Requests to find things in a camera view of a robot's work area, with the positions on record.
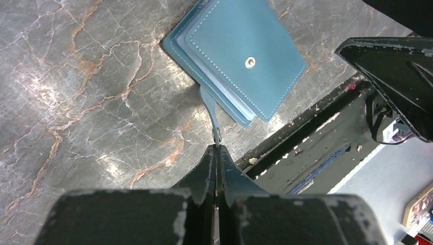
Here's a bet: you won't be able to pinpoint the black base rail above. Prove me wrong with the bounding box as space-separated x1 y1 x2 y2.
237 73 378 194

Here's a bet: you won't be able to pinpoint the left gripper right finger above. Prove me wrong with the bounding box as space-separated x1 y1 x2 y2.
216 145 386 244

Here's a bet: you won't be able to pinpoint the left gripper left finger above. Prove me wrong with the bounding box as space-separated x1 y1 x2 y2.
35 145 216 244

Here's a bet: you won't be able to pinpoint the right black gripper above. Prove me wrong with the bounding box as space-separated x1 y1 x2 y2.
335 0 432 142

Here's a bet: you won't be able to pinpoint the blue leather card holder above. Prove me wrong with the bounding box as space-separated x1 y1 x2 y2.
163 1 306 145

